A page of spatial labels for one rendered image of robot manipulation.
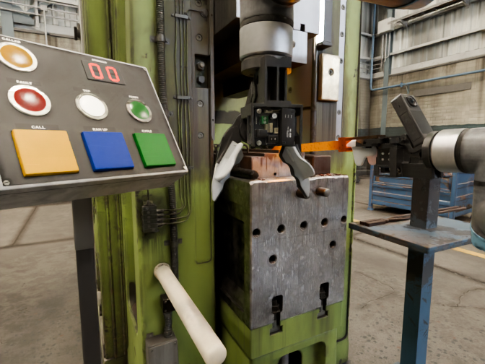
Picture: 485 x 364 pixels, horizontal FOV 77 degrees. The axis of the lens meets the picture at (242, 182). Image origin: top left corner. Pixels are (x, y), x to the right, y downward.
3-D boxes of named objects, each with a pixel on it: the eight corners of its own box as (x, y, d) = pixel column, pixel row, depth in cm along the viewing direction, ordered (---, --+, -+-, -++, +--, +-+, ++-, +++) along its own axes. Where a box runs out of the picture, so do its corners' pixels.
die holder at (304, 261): (344, 300, 109) (349, 175, 103) (250, 330, 91) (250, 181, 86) (262, 251, 158) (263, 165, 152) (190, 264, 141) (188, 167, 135)
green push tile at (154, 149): (177, 163, 65) (164, 133, 66) (146, 166, 59) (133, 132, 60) (172, 167, 66) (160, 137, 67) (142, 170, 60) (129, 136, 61)
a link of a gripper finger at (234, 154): (201, 195, 40) (241, 137, 41) (197, 188, 46) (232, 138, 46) (220, 207, 41) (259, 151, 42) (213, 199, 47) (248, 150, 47)
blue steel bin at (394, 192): (478, 218, 421) (484, 165, 412) (452, 226, 377) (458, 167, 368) (394, 204, 519) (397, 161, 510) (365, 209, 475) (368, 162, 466)
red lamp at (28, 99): (47, 113, 49) (45, 86, 49) (11, 112, 47) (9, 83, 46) (49, 115, 52) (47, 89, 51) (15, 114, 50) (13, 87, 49)
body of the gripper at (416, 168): (369, 175, 65) (426, 180, 54) (370, 134, 64) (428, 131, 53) (393, 172, 68) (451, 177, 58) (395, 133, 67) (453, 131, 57)
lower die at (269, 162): (304, 175, 102) (304, 149, 101) (251, 178, 93) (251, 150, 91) (245, 167, 139) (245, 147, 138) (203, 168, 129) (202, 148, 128)
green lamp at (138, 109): (152, 120, 65) (151, 100, 64) (129, 120, 63) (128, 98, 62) (149, 121, 68) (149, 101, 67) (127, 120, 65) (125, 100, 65)
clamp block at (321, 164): (331, 173, 107) (332, 154, 106) (312, 175, 103) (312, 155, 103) (309, 170, 118) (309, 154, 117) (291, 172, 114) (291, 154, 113)
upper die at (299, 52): (307, 63, 97) (307, 32, 96) (252, 55, 88) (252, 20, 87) (245, 85, 134) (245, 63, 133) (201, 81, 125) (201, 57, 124)
